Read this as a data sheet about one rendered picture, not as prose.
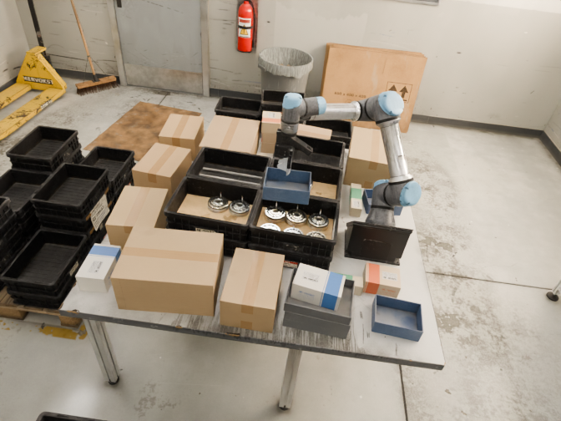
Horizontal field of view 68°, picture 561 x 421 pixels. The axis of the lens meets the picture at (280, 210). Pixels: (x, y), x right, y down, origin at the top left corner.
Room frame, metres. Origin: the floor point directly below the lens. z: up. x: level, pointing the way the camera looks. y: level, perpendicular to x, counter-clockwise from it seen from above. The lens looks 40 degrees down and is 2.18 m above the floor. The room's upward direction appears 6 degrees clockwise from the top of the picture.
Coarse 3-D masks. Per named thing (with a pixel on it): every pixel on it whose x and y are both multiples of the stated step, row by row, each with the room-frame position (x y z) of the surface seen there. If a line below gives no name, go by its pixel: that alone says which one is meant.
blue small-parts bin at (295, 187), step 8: (272, 168) 1.54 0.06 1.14; (272, 176) 1.54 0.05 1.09; (280, 176) 1.54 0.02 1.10; (288, 176) 1.54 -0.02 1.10; (296, 176) 1.54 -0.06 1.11; (304, 176) 1.54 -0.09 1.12; (264, 184) 1.41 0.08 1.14; (272, 184) 1.51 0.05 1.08; (280, 184) 1.52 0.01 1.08; (288, 184) 1.52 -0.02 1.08; (296, 184) 1.53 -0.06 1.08; (304, 184) 1.54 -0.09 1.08; (264, 192) 1.40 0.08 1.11; (272, 192) 1.40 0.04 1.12; (280, 192) 1.40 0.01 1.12; (288, 192) 1.40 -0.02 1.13; (296, 192) 1.40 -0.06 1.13; (304, 192) 1.40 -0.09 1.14; (280, 200) 1.40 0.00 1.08; (288, 200) 1.40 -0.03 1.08; (296, 200) 1.40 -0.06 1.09; (304, 200) 1.40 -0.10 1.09
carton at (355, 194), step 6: (354, 186) 2.01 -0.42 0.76; (360, 186) 2.02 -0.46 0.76; (354, 192) 1.95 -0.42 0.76; (360, 192) 1.96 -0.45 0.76; (354, 198) 1.90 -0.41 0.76; (360, 198) 1.90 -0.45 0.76; (354, 204) 1.84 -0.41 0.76; (360, 204) 1.85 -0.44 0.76; (354, 210) 1.81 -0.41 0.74; (360, 210) 1.80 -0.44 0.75
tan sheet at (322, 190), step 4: (316, 184) 1.90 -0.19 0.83; (320, 184) 1.90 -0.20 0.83; (324, 184) 1.90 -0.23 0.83; (328, 184) 1.91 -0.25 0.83; (312, 188) 1.85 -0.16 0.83; (316, 188) 1.86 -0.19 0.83; (320, 188) 1.86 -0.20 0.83; (324, 188) 1.86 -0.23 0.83; (328, 188) 1.87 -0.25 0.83; (332, 188) 1.87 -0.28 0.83; (312, 192) 1.81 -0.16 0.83; (316, 192) 1.82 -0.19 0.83; (320, 192) 1.82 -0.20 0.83; (324, 192) 1.83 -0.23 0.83; (328, 192) 1.83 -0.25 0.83; (332, 192) 1.83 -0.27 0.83; (324, 196) 1.79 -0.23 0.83; (328, 196) 1.79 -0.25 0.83; (332, 196) 1.80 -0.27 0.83
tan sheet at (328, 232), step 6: (264, 210) 1.61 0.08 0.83; (264, 216) 1.57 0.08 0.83; (258, 222) 1.52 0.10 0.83; (264, 222) 1.52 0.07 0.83; (282, 222) 1.54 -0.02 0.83; (306, 222) 1.56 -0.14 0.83; (330, 222) 1.58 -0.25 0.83; (282, 228) 1.50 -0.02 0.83; (300, 228) 1.51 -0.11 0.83; (306, 228) 1.51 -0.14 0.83; (330, 228) 1.53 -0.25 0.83; (306, 234) 1.47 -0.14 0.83; (324, 234) 1.49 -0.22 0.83; (330, 234) 1.49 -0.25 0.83
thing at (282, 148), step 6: (276, 132) 1.55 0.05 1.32; (282, 132) 1.54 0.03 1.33; (276, 138) 1.56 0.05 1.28; (282, 138) 1.55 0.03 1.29; (288, 138) 1.55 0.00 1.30; (276, 144) 1.55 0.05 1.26; (282, 144) 1.54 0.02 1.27; (288, 144) 1.54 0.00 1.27; (276, 150) 1.53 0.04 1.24; (282, 150) 1.53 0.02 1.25; (288, 150) 1.52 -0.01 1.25; (276, 156) 1.52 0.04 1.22; (282, 156) 1.52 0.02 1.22; (288, 156) 1.52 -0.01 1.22
